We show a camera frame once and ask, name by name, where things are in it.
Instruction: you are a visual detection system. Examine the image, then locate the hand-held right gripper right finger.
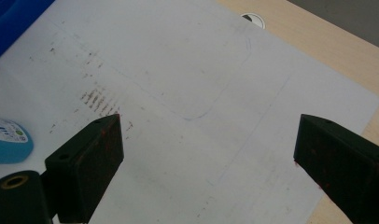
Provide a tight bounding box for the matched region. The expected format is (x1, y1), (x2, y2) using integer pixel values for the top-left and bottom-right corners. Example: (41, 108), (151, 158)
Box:
(293, 113), (379, 224)

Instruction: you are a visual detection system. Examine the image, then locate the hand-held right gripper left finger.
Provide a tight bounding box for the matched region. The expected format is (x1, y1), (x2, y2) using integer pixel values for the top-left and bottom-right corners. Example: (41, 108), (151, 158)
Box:
(44, 113), (125, 224)

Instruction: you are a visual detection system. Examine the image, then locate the blue plastic bottle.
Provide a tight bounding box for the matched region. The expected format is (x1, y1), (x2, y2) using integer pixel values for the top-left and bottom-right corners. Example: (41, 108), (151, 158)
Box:
(0, 116), (35, 165)

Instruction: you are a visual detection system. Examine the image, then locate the blue cardboard box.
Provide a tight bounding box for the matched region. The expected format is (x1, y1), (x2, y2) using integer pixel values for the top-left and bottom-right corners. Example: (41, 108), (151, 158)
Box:
(0, 0), (56, 64)

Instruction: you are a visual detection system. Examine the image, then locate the white paper sheet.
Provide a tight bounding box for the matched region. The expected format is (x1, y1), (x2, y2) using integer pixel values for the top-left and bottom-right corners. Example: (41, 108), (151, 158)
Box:
(0, 0), (379, 224)

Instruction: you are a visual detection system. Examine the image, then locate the round cable grommet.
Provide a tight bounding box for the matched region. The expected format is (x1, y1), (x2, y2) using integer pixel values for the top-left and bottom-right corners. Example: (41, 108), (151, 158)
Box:
(240, 12), (266, 30)

